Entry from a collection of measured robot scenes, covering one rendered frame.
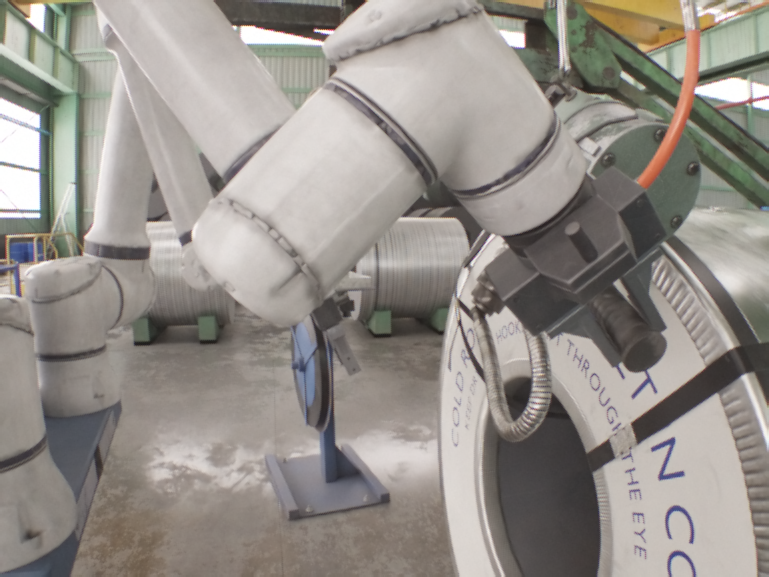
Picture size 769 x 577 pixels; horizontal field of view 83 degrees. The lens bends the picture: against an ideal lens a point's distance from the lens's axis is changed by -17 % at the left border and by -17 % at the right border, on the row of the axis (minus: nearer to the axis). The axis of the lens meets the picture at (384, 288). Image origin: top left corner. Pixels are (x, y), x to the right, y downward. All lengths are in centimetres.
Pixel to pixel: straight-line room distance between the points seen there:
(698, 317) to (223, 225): 52
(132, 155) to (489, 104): 94
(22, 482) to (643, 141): 72
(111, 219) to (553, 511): 124
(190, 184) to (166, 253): 476
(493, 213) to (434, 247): 552
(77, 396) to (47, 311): 17
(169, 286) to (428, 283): 282
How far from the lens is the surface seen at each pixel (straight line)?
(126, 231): 115
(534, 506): 136
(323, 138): 27
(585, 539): 139
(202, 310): 575
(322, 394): 222
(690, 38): 49
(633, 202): 38
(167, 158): 95
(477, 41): 29
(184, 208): 93
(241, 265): 27
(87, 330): 103
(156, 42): 45
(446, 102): 28
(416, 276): 574
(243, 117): 41
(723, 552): 67
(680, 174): 58
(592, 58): 171
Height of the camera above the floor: 131
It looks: 8 degrees down
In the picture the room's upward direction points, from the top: straight up
